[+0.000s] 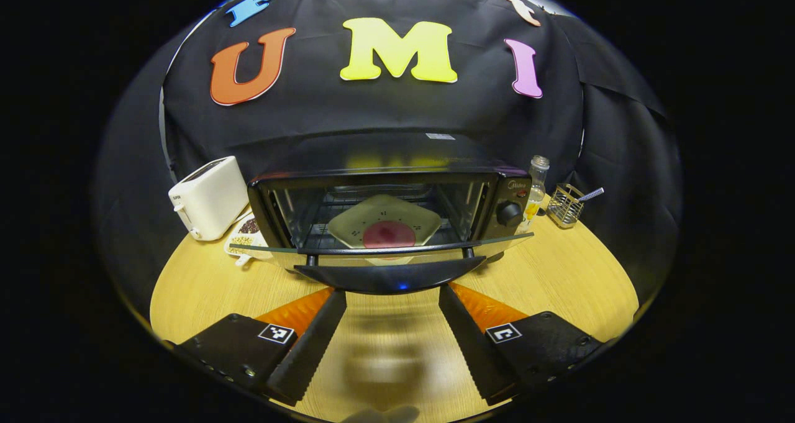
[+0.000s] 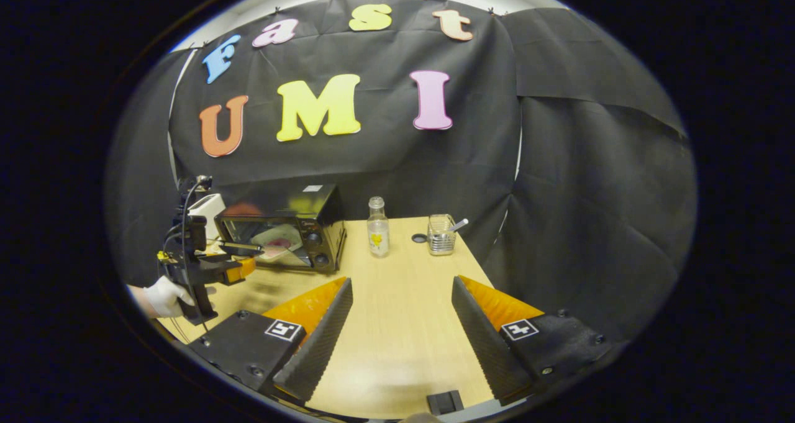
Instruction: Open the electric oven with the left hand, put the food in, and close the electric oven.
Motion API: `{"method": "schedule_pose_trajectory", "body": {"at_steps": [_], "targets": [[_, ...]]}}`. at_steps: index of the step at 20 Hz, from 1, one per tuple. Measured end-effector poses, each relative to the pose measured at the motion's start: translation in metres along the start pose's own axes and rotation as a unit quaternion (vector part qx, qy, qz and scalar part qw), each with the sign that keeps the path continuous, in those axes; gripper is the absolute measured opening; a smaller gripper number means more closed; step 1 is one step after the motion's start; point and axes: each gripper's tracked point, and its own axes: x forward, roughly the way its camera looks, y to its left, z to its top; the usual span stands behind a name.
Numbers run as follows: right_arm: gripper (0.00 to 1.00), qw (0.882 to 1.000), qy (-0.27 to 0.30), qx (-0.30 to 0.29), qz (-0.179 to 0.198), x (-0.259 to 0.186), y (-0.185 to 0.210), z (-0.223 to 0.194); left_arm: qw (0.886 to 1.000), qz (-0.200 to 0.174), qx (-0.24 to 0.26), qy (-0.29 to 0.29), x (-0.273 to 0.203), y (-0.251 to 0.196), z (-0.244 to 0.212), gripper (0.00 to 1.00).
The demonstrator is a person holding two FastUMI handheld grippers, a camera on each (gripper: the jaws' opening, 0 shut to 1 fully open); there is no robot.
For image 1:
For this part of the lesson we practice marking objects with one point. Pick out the white divided snack dish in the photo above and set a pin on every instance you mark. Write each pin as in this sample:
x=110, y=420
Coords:
x=242, y=243

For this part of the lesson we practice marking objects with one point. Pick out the white toaster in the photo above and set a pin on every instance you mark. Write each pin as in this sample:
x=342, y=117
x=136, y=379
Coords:
x=211, y=199

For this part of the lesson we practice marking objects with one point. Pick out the clear glass bottle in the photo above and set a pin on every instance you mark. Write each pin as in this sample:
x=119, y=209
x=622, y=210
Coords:
x=537, y=187

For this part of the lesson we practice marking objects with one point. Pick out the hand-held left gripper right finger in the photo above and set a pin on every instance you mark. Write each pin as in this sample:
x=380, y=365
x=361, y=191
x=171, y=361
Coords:
x=472, y=342

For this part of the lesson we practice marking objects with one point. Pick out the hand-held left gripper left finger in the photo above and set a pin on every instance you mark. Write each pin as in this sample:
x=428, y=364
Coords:
x=313, y=342

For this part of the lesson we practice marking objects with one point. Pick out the pink round food slice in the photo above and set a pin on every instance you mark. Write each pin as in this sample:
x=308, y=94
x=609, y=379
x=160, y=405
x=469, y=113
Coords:
x=389, y=233

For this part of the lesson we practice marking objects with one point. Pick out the black electric oven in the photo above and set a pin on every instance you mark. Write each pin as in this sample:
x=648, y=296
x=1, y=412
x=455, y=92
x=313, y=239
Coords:
x=388, y=277

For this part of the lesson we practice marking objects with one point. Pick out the white square plate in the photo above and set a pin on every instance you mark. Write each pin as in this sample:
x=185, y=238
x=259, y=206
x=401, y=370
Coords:
x=382, y=212

